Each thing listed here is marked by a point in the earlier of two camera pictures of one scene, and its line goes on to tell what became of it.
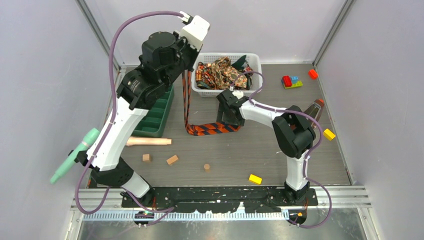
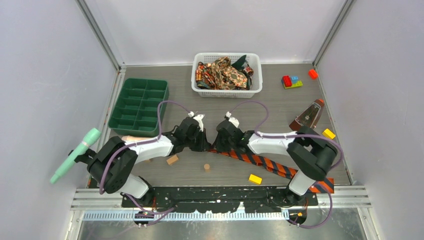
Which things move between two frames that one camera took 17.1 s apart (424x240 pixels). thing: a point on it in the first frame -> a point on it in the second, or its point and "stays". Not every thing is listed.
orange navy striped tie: [204, 128] -> [324, 186]
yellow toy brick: [255, 179] stays
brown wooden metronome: [314, 110] stays
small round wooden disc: [206, 167] stays
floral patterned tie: [220, 74] stays
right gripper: [236, 122] -> [217, 146]
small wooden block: [172, 159] stays
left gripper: [183, 41] -> [203, 145]
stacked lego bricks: [290, 82] stays
